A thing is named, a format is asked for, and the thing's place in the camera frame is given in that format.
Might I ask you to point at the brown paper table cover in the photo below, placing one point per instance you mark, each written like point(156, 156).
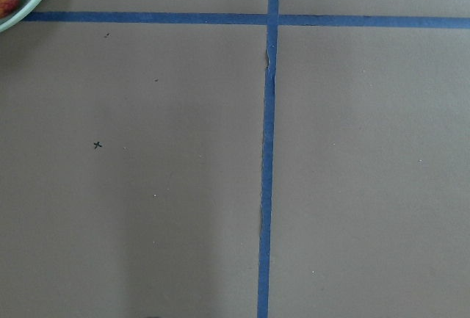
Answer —
point(236, 158)

